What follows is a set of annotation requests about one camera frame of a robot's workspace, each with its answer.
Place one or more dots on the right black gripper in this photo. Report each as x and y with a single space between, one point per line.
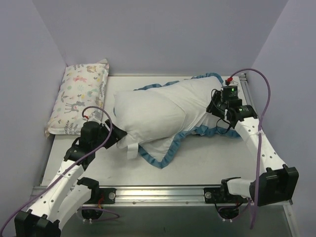
213 104

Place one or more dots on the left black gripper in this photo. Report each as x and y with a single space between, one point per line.
118 135

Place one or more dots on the blue white plush pillowcase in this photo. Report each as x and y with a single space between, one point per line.
192 96

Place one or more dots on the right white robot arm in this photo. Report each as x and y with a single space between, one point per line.
275 181

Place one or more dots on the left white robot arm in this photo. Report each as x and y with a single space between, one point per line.
68 190

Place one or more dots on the animal print white pillow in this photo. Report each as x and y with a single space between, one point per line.
82 85

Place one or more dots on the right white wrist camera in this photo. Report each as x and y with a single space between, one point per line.
231 82

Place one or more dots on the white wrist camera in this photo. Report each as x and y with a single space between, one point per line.
231 82
92 117

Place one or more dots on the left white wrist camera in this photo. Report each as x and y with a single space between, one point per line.
92 117

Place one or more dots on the right aluminium side rail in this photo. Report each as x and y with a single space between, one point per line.
245 92

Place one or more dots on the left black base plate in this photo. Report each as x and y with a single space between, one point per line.
102 196

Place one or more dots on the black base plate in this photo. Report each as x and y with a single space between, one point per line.
102 196
216 195

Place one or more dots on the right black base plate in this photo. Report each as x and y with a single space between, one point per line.
216 195

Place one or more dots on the aluminium mounting rail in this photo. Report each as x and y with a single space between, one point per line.
158 196

